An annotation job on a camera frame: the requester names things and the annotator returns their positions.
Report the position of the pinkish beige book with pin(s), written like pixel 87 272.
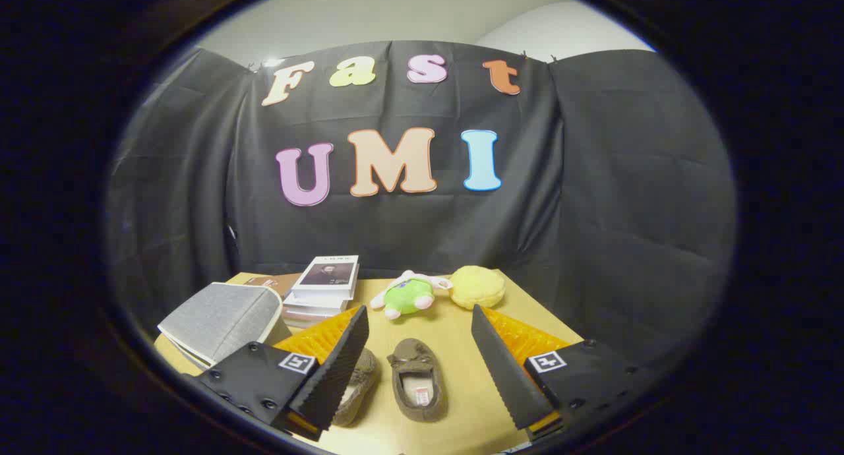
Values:
pixel 310 316

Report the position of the green and pink plush toy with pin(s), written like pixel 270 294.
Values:
pixel 405 297

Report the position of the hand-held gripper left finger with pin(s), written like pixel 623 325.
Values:
pixel 330 369

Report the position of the white book with portrait cover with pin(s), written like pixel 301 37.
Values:
pixel 326 277

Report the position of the plain white book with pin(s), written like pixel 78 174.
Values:
pixel 316 303

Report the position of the grey fabric storage box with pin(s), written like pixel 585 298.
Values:
pixel 217 320

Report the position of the yellow round plush toy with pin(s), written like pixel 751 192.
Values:
pixel 478 287

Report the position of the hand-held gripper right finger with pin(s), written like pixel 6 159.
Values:
pixel 504 369

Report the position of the brown cover book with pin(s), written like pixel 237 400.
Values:
pixel 277 283

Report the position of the brown fuzzy slipper shoe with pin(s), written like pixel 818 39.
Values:
pixel 361 382
pixel 412 359

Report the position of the black backdrop cloth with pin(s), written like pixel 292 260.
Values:
pixel 593 178

